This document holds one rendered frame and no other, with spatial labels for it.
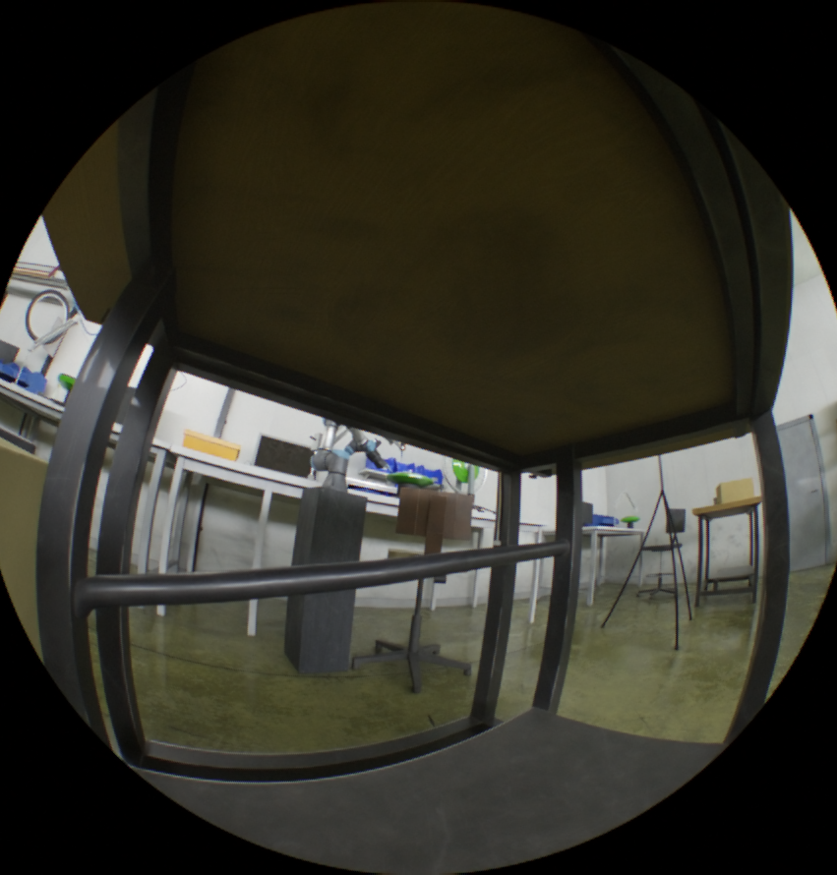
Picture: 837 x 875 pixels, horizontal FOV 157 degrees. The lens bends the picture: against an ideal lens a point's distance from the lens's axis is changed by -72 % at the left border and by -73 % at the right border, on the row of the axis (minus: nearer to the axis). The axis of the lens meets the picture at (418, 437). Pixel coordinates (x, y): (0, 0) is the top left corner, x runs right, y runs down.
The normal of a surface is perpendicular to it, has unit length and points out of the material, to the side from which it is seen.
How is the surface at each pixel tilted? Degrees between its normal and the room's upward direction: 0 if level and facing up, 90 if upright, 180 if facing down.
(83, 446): 90
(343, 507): 90
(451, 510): 90
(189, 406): 90
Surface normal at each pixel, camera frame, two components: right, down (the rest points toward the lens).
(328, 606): 0.63, -0.19
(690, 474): -0.86, -0.26
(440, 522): 0.11, -0.27
